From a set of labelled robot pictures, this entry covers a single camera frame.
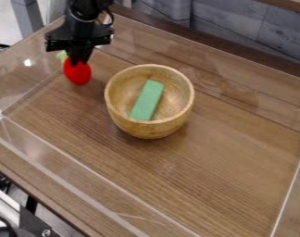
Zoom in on green rectangular block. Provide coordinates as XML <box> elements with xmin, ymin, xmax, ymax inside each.
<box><xmin>128</xmin><ymin>80</ymin><xmax>164</xmax><ymax>120</ymax></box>

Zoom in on black cable lower left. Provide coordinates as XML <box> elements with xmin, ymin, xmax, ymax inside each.
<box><xmin>0</xmin><ymin>214</ymin><xmax>19</xmax><ymax>237</ymax></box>

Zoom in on clear acrylic tray walls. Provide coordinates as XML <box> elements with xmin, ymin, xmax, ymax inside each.
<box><xmin>0</xmin><ymin>17</ymin><xmax>300</xmax><ymax>237</ymax></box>

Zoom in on grey post upper left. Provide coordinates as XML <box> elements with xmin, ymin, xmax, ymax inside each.
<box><xmin>9</xmin><ymin>0</ymin><xmax>43</xmax><ymax>38</ymax></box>

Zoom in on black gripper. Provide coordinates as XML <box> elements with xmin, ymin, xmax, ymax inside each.
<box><xmin>44</xmin><ymin>21</ymin><xmax>113</xmax><ymax>66</ymax></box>

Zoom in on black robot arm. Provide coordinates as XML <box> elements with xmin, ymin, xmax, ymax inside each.
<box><xmin>44</xmin><ymin>0</ymin><xmax>113</xmax><ymax>66</ymax></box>

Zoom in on black metal bracket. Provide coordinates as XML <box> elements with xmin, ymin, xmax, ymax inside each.
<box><xmin>15</xmin><ymin>207</ymin><xmax>61</xmax><ymax>237</ymax></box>

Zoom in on red plush strawberry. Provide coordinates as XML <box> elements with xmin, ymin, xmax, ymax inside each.
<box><xmin>56</xmin><ymin>51</ymin><xmax>91</xmax><ymax>85</ymax></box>

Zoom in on wooden bowl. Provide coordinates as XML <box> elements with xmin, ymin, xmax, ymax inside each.
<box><xmin>104</xmin><ymin>64</ymin><xmax>194</xmax><ymax>139</ymax></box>

